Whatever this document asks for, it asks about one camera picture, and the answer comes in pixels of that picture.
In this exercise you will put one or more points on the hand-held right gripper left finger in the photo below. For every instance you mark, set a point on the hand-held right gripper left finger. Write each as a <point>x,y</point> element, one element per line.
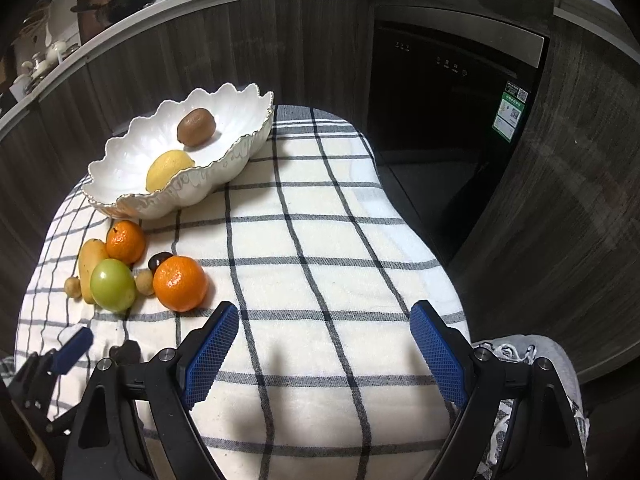
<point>212,350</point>

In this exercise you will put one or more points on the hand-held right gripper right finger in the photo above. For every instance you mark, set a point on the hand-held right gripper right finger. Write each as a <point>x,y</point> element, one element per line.
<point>437,355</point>

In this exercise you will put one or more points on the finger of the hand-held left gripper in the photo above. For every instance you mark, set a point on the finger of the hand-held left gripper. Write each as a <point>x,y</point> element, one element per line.
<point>72,350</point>
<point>125,350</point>

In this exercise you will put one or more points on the tan longan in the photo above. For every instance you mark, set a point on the tan longan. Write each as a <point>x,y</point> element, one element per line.
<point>145,282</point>
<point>72,287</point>

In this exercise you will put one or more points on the large orange mandarin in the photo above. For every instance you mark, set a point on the large orange mandarin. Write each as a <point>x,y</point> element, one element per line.
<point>180,285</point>

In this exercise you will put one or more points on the yellow mango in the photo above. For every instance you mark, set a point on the yellow mango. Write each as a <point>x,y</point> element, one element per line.
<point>90,265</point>

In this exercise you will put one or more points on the dark purple grape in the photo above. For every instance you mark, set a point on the dark purple grape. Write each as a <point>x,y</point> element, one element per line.
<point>159,261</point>

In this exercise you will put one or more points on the small orange mandarin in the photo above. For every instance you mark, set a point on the small orange mandarin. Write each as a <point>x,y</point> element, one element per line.
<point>125,242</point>

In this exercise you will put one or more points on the white scalloped ceramic bowl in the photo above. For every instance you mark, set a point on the white scalloped ceramic bowl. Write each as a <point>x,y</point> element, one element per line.
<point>145,135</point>

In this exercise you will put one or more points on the black white patterned cloth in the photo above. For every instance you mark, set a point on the black white patterned cloth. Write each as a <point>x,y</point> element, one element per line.
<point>500,350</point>

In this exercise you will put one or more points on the white black checked tablecloth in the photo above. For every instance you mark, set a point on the white black checked tablecloth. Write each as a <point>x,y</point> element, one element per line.
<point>310,260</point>

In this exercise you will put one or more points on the yellow lemon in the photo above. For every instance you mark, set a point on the yellow lemon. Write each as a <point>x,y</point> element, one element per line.
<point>167,170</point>

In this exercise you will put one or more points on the brown kiwi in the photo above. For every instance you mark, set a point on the brown kiwi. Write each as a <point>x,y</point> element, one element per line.
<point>196,127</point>

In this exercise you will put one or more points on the black built-in dishwasher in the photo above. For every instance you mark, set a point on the black built-in dishwasher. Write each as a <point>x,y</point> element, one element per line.
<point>425,110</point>

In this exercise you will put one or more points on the green white label sticker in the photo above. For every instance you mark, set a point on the green white label sticker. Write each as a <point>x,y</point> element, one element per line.
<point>511,112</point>

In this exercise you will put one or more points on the white teapot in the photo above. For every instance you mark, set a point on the white teapot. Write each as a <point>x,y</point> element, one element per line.
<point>57,51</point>

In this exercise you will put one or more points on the brown wooden cutting board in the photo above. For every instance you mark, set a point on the brown wooden cutting board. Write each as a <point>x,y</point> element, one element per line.
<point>92,25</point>

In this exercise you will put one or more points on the black wok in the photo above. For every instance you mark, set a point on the black wok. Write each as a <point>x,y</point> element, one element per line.
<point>130,2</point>

